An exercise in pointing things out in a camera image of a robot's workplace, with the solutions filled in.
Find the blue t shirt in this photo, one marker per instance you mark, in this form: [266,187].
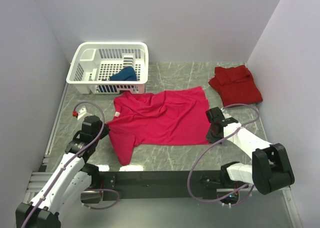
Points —
[126,74]

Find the dark red folded t shirt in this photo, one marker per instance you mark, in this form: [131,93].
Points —
[235,85]

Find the aluminium rail frame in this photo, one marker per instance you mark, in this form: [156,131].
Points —
[41,178]

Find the white plastic basket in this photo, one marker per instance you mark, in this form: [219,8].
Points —
[95,62]

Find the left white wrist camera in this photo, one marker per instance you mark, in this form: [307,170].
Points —
[81,114]

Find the pink t shirt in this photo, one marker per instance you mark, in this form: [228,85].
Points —
[168,118]

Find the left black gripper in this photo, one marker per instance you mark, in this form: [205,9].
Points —
[106,131]

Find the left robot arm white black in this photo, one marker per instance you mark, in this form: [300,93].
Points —
[73,176]

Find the black base beam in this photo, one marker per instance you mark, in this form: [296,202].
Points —
[163,184]

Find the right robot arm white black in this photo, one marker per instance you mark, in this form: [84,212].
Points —
[270,169]

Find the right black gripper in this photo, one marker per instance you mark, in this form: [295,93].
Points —
[210,138]

